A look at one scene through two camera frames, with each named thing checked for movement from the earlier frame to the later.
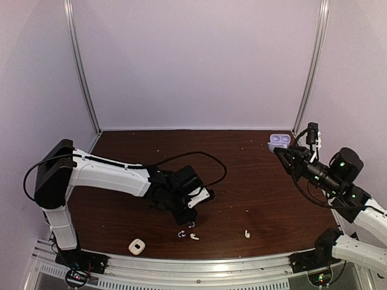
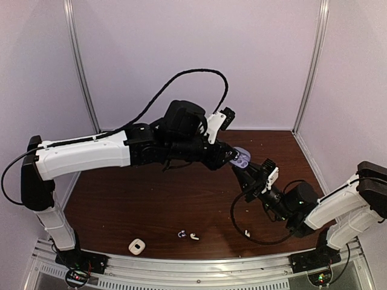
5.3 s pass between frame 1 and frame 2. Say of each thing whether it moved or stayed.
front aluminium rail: stayed
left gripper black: moved
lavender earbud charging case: moved
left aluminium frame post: stayed
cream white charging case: stayed
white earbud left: stayed
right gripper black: moved
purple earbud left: stayed
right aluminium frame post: stayed
